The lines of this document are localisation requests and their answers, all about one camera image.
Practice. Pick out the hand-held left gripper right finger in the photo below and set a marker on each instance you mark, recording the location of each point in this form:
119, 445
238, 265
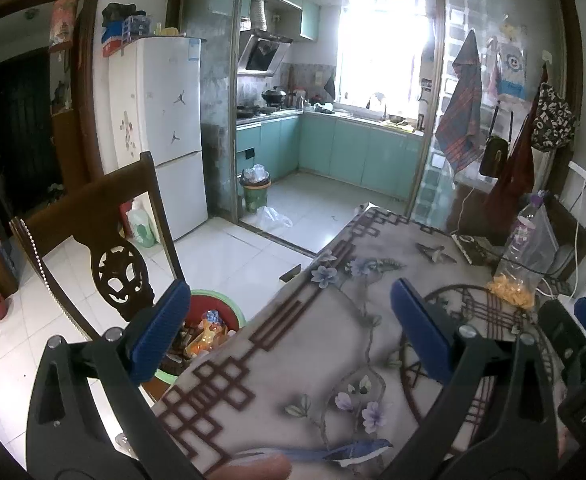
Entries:
423, 332

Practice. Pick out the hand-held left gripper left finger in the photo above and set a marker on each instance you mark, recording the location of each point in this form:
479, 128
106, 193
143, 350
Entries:
160, 335

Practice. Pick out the red basin green rim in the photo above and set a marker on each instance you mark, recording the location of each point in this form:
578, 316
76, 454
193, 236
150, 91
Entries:
223, 307

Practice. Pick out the green trash bin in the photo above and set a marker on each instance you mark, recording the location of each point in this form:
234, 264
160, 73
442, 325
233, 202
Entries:
256, 195

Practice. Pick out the person's left hand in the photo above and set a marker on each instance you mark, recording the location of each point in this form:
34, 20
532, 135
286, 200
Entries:
253, 471

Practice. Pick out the clear bag of yellow snacks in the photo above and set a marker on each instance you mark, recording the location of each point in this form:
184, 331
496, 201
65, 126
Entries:
515, 292

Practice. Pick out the carved wooden chair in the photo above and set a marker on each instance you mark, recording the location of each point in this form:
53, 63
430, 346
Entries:
118, 270

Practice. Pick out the dark wooden chair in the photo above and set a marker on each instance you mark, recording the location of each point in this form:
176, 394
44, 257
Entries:
570, 225

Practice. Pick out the dark snack packet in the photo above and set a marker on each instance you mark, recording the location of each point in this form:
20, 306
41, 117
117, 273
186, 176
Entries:
475, 250

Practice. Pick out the purple-capped plastic bottle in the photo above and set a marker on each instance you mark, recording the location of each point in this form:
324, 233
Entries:
520, 240

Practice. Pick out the dark red cloth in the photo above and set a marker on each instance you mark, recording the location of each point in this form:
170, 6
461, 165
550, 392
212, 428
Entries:
515, 180

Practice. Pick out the white plastic bag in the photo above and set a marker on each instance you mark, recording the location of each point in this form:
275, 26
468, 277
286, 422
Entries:
275, 217

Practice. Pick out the small black handbag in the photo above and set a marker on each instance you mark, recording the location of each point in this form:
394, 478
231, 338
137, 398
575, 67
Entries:
495, 157

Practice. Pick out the teal lower kitchen cabinets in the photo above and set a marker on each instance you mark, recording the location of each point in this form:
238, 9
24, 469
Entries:
353, 150

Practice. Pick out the teal kitchen cabinets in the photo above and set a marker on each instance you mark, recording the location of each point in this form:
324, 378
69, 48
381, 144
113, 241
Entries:
353, 150
308, 20

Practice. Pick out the black white letter-print bag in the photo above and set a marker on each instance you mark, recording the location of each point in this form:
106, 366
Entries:
553, 120

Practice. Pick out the white refrigerator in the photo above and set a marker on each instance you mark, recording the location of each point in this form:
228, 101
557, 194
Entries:
163, 125

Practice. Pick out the plaid cloth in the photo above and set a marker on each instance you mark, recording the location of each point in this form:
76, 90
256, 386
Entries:
460, 115

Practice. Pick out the dark door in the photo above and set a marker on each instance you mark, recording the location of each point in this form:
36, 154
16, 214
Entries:
25, 135

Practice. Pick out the black frying pan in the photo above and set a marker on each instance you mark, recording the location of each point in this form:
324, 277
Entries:
247, 108

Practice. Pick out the black wok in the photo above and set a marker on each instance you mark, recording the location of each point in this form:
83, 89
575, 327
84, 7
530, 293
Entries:
275, 96

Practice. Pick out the bright window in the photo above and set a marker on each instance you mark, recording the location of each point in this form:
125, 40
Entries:
383, 45

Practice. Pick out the red box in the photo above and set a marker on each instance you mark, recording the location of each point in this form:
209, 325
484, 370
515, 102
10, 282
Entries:
112, 46

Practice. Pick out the steel range hood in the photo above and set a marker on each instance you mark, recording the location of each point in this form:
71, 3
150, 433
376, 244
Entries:
263, 52

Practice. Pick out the yellow object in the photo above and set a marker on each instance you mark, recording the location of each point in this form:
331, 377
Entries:
165, 31

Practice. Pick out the glass block partition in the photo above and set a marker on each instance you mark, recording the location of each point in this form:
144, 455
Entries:
453, 20

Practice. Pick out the dark bag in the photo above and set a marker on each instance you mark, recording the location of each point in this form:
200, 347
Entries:
118, 12

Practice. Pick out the teal upper kitchen cabinets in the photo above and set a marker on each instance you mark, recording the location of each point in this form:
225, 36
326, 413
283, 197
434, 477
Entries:
308, 20

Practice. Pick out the white wall hook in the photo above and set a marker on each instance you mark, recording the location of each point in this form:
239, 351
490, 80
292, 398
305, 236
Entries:
548, 56

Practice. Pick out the silver exhaust duct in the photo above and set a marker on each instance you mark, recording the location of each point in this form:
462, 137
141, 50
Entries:
259, 15

